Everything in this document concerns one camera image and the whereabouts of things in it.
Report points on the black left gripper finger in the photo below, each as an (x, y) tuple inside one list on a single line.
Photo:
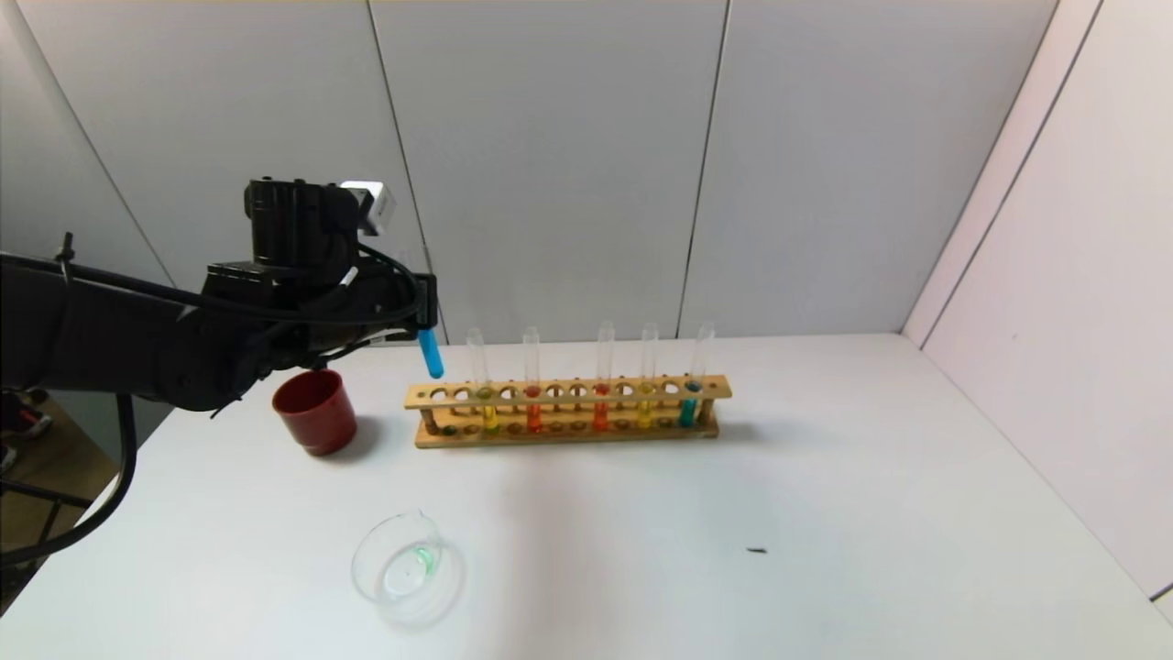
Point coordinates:
[(427, 302)]

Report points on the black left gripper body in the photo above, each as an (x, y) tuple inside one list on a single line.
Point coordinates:
[(426, 301)]

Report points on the glass test tube blue pigment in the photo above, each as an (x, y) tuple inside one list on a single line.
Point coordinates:
[(431, 356)]

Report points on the glass test tube yellow pigment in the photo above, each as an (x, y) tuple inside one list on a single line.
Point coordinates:
[(645, 414), (490, 417)]

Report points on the glass test tube orange pigment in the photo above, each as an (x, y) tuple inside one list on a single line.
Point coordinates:
[(532, 417), (601, 417)]

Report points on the wooden test tube rack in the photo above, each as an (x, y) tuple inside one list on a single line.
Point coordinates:
[(568, 436)]

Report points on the clear glass beaker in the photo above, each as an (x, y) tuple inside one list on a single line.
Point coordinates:
[(403, 568)]

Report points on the glass test tube teal pigment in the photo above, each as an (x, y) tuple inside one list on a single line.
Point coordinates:
[(687, 412)]

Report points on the red plastic cup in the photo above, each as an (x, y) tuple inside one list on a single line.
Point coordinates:
[(316, 417)]

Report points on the dark shoe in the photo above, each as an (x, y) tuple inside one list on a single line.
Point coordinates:
[(32, 422)]

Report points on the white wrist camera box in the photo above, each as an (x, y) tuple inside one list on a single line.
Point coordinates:
[(371, 206)]

